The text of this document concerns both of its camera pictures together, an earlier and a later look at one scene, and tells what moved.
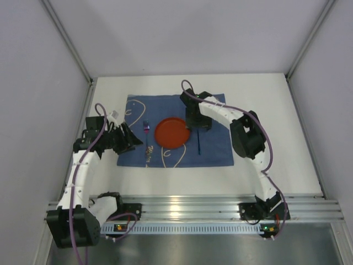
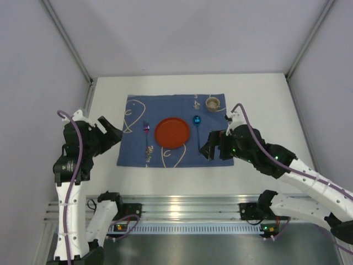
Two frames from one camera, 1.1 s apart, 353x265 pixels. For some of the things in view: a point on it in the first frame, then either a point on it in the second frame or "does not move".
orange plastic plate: [172, 132] does not move
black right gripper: [198, 121] → [220, 144]
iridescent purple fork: [146, 128] does not move
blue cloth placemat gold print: [207, 148] does not move
